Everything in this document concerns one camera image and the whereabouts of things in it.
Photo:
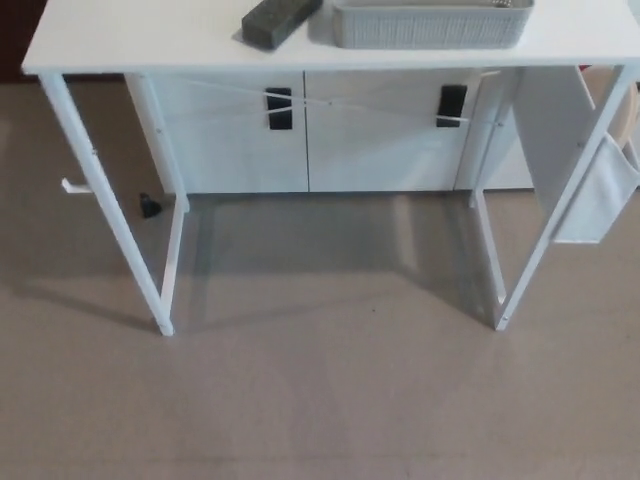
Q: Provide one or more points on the dark speckled rectangular eraser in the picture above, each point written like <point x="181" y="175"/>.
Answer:
<point x="280" y="22"/>

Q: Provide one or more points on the white desk side hook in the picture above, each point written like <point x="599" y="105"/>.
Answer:
<point x="75" y="186"/>

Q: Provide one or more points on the white fabric desk pouch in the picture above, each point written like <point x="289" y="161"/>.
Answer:
<point x="597" y="200"/>

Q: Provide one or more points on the white cabinet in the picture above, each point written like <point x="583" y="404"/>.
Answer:
<point x="375" y="150"/>

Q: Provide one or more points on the grey perforated plastic basket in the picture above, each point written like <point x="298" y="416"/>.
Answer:
<point x="425" y="31"/>

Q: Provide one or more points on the white metal-frame desk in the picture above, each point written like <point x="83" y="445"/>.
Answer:
<point x="150" y="40"/>

